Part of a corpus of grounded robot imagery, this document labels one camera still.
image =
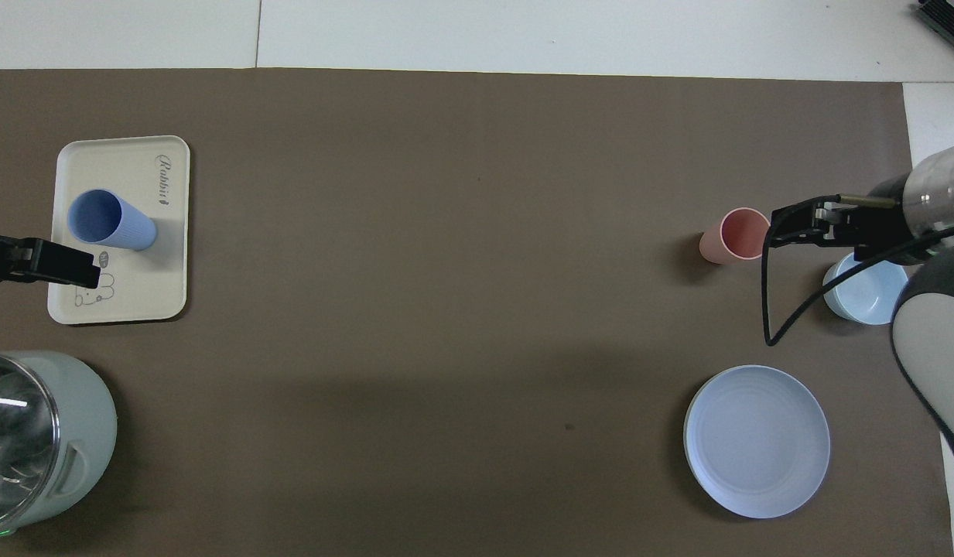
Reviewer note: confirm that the light blue round plate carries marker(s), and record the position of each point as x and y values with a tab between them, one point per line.
755	441

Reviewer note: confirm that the pale green cooking pot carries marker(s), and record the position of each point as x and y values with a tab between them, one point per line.
82	418

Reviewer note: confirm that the blue ribbed plastic cup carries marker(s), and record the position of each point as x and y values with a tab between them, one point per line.
124	228

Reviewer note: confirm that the cream rectangular rabbit tray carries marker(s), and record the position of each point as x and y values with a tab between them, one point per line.
136	170

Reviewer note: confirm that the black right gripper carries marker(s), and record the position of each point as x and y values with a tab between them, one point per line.
879	228

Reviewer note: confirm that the brown table mat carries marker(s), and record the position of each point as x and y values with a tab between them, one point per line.
446	309

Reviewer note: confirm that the glass pot lid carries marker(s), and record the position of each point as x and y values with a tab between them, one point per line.
16	441

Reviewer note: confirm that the light blue bowl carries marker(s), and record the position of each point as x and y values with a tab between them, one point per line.
863	294

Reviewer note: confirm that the dark ridged box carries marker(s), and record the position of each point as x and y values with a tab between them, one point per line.
948	23

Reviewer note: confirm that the pink plastic cup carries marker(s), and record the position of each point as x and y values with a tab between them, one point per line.
743	232

